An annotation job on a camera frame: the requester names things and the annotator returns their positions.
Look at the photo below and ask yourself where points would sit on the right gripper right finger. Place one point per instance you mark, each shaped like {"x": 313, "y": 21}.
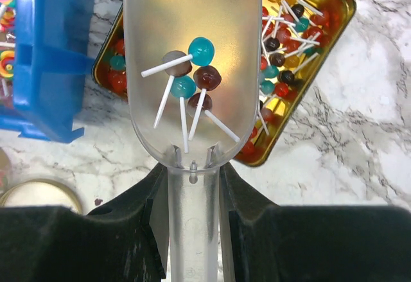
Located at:
{"x": 262, "y": 241}

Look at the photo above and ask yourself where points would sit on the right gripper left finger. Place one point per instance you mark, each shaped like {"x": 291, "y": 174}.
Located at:
{"x": 125, "y": 239}

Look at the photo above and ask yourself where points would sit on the round jar lid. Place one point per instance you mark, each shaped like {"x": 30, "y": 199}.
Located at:
{"x": 42, "y": 192}

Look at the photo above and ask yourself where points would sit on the dark red lollipop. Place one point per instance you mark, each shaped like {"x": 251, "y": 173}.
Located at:
{"x": 207, "y": 79}
{"x": 202, "y": 105}

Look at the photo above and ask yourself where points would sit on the teal lollipop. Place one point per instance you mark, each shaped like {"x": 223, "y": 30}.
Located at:
{"x": 200, "y": 52}
{"x": 183, "y": 88}

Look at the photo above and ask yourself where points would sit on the grey lollipop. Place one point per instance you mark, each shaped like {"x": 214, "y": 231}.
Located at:
{"x": 179, "y": 64}

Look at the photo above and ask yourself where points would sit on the metal candy tin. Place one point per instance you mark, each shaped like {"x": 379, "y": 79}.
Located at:
{"x": 296, "y": 36}

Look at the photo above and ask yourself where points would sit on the blue candy bin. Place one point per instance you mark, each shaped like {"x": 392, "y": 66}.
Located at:
{"x": 49, "y": 69}

